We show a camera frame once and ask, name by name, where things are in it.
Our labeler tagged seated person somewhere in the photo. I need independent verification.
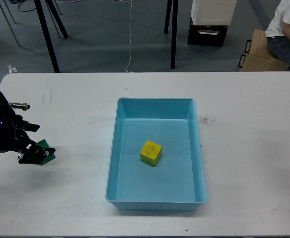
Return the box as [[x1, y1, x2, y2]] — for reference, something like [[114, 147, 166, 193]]
[[265, 0, 290, 71]]

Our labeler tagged white appliance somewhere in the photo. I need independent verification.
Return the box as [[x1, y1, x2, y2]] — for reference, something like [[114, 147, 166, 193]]
[[191, 0, 237, 26]]

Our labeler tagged black table leg right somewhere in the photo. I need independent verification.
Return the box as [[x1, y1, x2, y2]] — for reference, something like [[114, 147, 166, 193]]
[[164, 0, 179, 69]]

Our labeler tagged light blue plastic bin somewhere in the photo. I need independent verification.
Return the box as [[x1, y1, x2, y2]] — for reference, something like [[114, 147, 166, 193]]
[[106, 98, 207, 210]]

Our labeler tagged black table leg left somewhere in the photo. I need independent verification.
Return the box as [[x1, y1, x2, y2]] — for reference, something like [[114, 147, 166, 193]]
[[34, 0, 68, 73]]

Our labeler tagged white hanging cable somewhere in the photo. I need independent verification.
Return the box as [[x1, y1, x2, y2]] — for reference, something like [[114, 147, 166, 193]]
[[125, 0, 138, 73]]

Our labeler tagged yellow wooden block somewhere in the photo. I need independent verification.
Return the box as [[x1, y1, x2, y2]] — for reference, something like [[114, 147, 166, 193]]
[[140, 140, 162, 167]]

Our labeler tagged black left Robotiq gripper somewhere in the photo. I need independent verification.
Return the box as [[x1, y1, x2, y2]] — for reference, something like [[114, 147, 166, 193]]
[[0, 113, 57, 166]]

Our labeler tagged green wooden block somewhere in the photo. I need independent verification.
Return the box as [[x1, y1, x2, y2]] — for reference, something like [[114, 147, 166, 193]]
[[35, 139, 56, 166]]

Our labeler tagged cardboard box with handles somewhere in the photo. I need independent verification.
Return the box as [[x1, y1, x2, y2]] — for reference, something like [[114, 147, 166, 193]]
[[238, 29, 288, 72]]

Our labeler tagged black table leg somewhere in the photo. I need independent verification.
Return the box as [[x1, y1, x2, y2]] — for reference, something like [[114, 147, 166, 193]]
[[164, 0, 179, 69], [34, 0, 68, 73]]

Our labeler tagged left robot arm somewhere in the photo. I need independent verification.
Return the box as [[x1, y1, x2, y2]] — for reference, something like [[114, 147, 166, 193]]
[[0, 91, 56, 166]]

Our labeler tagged black storage box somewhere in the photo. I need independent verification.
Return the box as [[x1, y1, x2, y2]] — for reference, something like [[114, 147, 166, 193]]
[[187, 21, 228, 47]]

